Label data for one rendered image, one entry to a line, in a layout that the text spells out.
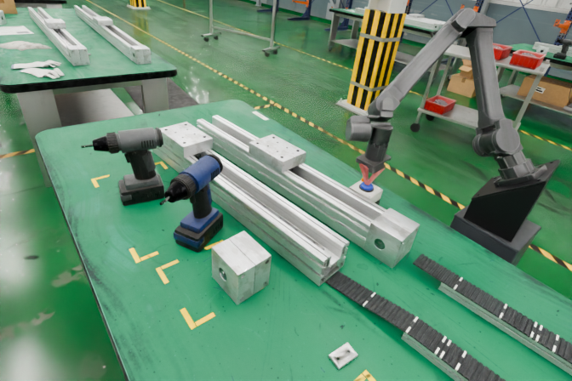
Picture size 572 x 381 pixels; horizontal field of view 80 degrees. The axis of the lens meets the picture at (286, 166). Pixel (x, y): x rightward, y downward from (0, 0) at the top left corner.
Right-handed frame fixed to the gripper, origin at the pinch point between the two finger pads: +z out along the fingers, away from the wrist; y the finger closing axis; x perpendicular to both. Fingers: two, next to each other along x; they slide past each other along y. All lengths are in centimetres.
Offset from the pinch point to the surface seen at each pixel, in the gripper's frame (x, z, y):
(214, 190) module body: -29.1, 3.9, 36.8
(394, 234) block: 18.5, -1.2, 16.9
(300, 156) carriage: -19.9, -3.4, 10.0
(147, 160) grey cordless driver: -43, -4, 50
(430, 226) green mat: 20.4, 8.1, -7.2
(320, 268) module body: 11.6, 2.7, 36.8
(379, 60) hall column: -145, 22, -260
